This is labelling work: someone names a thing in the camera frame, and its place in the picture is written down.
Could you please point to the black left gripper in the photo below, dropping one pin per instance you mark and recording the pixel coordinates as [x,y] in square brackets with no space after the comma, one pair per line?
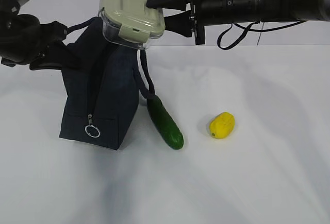
[24,40]

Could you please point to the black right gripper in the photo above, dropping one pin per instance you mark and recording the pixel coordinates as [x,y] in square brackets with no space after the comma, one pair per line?
[205,13]

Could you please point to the glass container with green lid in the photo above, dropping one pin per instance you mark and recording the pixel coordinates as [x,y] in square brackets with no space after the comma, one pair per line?
[131,23]

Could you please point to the dark navy insulated lunch bag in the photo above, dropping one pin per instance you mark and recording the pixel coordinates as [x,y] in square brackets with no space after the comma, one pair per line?
[103,95]

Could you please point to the green cucumber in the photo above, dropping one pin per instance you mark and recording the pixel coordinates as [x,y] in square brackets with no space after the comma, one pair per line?
[165,124]

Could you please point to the yellow lemon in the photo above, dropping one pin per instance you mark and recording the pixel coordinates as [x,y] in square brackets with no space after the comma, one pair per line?
[222,125]

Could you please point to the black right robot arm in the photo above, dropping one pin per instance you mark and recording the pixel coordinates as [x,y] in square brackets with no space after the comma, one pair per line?
[288,12]

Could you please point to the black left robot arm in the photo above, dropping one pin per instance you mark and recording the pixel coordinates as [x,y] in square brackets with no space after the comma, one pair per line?
[3,5]

